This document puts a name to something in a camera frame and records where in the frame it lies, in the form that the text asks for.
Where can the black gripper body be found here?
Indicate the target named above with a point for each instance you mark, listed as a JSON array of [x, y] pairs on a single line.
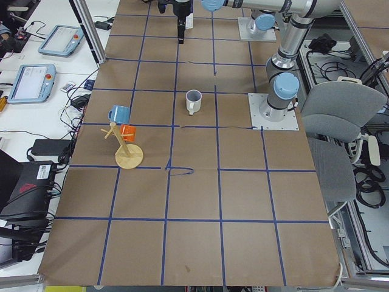
[[181, 8]]

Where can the white HOME mug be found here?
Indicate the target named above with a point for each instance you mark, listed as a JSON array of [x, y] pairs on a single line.
[[193, 101]]

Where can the blue white milk carton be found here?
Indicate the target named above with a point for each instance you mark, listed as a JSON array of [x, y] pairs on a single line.
[[189, 21]]

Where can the blue mug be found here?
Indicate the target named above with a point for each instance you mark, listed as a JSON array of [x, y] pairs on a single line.
[[119, 114]]

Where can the far teach pendant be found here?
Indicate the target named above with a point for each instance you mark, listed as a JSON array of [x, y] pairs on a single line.
[[62, 41]]

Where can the teach pendant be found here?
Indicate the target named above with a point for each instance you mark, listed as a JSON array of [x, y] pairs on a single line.
[[62, 41], [33, 84]]

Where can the orange mug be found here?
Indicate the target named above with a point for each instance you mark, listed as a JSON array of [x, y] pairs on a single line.
[[128, 132]]

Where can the small remote control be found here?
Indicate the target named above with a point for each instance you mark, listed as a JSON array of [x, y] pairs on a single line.
[[68, 86]]

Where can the wooden mug tree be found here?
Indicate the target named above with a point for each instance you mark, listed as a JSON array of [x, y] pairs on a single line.
[[128, 155]]

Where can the near teach pendant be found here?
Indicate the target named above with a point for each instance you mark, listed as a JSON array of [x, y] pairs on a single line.
[[33, 84]]

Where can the grey office chair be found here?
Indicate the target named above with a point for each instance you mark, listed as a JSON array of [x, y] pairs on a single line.
[[333, 115]]

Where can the black power adapter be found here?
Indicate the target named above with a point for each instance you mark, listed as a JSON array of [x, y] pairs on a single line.
[[49, 147]]

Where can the black computer box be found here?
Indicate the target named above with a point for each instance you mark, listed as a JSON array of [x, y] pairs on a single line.
[[25, 188]]

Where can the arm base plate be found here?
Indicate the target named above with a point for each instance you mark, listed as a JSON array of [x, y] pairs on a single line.
[[248, 31], [264, 117]]

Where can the aluminium frame post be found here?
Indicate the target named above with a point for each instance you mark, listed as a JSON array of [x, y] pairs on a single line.
[[84, 18]]

